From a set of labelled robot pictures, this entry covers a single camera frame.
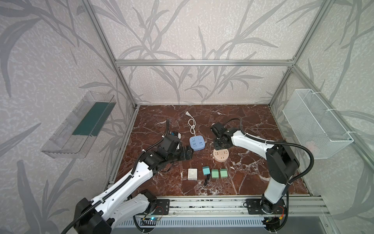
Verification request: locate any green charger adapter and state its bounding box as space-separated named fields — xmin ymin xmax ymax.
xmin=211 ymin=169 xmax=220 ymax=179
xmin=220 ymin=169 xmax=228 ymax=178

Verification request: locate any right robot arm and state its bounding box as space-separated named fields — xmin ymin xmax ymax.
xmin=211 ymin=118 xmax=315 ymax=214

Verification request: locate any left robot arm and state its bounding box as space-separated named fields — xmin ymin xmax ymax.
xmin=62 ymin=129 xmax=194 ymax=234

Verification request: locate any pink round power strip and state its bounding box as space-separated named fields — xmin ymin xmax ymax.
xmin=212 ymin=149 xmax=229 ymax=162

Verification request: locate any blue square power strip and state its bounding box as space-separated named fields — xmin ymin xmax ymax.
xmin=190 ymin=136 xmax=206 ymax=151

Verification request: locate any white charger adapter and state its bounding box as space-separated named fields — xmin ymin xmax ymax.
xmin=188 ymin=168 xmax=198 ymax=180

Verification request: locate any teal charger adapter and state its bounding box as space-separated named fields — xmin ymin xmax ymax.
xmin=202 ymin=166 xmax=210 ymax=176

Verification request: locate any right base wiring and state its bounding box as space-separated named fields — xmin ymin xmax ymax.
xmin=261 ymin=210 xmax=288 ymax=233

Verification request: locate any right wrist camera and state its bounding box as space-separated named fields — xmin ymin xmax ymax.
xmin=211 ymin=122 xmax=227 ymax=139

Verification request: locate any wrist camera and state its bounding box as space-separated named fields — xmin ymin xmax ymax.
xmin=161 ymin=133 xmax=182 ymax=152
xmin=211 ymin=122 xmax=227 ymax=139

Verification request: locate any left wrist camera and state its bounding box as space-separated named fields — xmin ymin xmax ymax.
xmin=161 ymin=133 xmax=182 ymax=152

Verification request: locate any white plug cable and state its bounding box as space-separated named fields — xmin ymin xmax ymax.
xmin=184 ymin=111 xmax=198 ymax=137

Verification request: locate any electronics board with wires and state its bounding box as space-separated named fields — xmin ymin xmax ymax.
xmin=132 ymin=206 xmax=164 ymax=234

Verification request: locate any white wire mesh basket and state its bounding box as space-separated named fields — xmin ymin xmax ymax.
xmin=283 ymin=89 xmax=354 ymax=159

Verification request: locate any aluminium front rail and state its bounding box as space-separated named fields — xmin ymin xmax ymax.
xmin=156 ymin=195 xmax=331 ymax=217

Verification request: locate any clear plastic wall shelf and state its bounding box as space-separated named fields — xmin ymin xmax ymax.
xmin=41 ymin=91 xmax=116 ymax=159

